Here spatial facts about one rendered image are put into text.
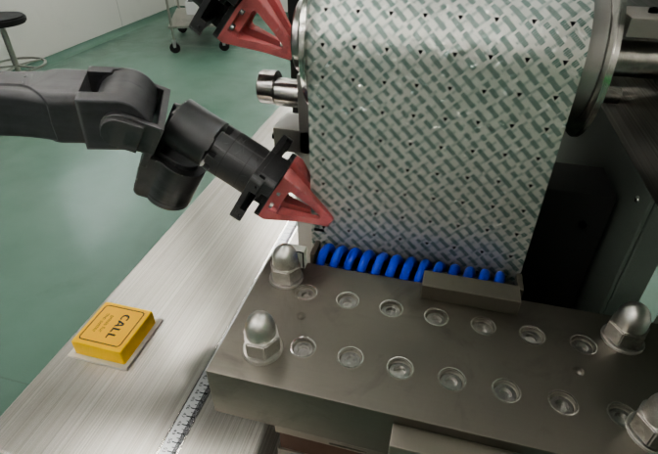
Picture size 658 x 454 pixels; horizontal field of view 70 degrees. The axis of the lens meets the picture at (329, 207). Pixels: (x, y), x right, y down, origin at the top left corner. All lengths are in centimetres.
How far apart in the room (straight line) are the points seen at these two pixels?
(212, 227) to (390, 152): 43
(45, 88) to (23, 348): 163
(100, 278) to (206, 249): 149
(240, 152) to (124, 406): 31
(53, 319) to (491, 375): 187
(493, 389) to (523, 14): 31
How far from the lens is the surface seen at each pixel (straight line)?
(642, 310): 50
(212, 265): 75
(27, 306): 225
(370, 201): 51
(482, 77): 44
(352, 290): 50
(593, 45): 46
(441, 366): 45
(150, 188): 58
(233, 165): 51
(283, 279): 50
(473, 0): 45
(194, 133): 52
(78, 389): 65
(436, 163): 48
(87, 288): 222
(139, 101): 51
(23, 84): 54
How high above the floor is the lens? 138
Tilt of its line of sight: 34 degrees down
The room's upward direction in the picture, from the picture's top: straight up
